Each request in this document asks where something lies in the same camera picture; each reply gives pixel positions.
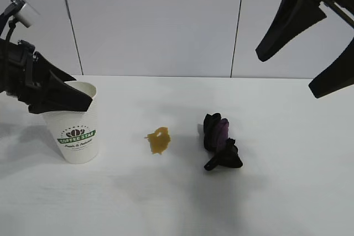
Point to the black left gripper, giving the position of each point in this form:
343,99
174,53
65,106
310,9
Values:
15,70

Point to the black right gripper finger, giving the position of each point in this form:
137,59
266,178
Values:
336,73

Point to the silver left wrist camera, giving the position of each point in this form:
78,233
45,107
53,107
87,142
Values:
26,13

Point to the brown liquid spill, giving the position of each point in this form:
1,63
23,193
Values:
159,142

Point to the black and purple cloth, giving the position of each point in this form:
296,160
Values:
218,142

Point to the white Coffee Star paper cup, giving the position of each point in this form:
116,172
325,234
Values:
74,131

